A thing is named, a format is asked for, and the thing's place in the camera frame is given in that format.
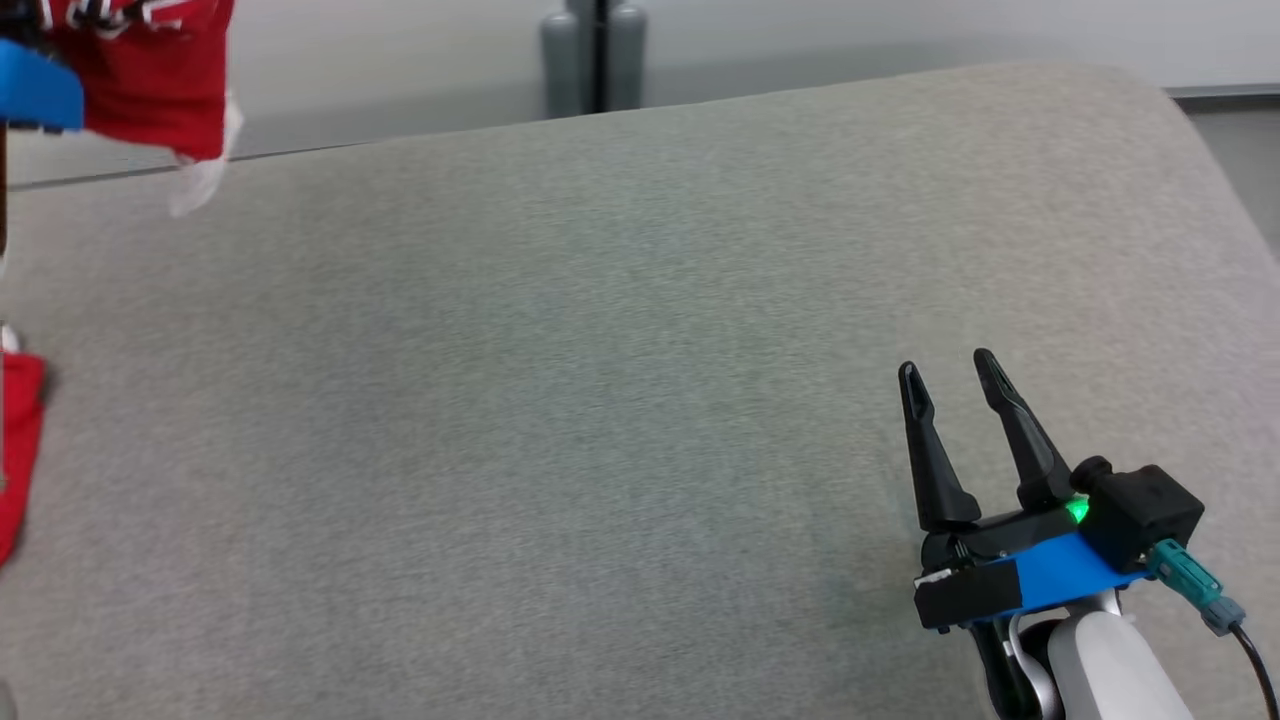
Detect right black cable teal connector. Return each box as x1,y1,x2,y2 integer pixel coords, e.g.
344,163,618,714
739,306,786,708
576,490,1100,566
1145,540,1280,720

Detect right white flat cable loop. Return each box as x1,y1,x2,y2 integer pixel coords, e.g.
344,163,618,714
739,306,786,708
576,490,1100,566
1005,612,1061,720

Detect red shorts with white stripe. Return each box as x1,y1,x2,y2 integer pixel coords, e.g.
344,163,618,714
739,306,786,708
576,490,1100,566
40,0,246,219

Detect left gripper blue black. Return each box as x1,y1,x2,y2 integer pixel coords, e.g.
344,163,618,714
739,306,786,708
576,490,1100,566
0,40,86,133

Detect red garment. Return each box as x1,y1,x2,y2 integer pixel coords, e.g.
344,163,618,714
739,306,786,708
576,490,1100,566
0,325,49,571

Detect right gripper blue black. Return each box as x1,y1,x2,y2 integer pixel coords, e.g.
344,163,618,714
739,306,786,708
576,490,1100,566
897,348,1151,633

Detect grey partition post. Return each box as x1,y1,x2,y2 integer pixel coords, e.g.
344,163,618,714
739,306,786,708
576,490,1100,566
540,0,646,116

